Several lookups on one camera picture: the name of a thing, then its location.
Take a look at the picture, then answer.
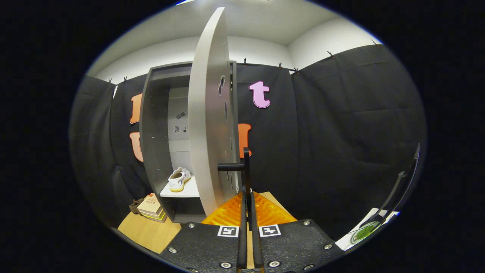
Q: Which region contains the white shoe yellow sole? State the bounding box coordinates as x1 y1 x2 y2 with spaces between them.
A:
168 167 191 192

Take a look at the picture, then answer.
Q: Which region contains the grey shoe cabinet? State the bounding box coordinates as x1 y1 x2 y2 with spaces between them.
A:
139 61 240 223

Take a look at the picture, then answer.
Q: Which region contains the yellow edged book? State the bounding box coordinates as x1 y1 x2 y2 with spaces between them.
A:
141 210 167 223

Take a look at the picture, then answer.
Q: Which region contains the beige shoe cabinet door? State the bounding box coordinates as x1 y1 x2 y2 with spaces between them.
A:
188 7 252 224

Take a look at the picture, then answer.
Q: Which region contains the white sheet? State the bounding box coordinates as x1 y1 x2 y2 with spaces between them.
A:
335 208 400 251

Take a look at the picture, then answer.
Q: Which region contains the black backdrop cloth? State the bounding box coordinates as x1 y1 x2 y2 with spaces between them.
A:
69 44 428 243

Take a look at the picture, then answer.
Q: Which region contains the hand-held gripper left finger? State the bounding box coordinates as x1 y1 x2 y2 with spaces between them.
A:
159 191 248 272

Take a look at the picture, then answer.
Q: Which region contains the thin black stand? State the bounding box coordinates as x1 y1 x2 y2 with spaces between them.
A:
360 143 420 228

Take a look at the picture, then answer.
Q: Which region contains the green round object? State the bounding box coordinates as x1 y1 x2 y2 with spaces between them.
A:
350 222 381 244

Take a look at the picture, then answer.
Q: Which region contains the beige cover book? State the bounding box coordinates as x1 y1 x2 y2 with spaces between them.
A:
137 193 164 217

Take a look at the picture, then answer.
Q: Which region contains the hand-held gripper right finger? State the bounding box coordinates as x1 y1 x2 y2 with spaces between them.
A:
250 191 343 272

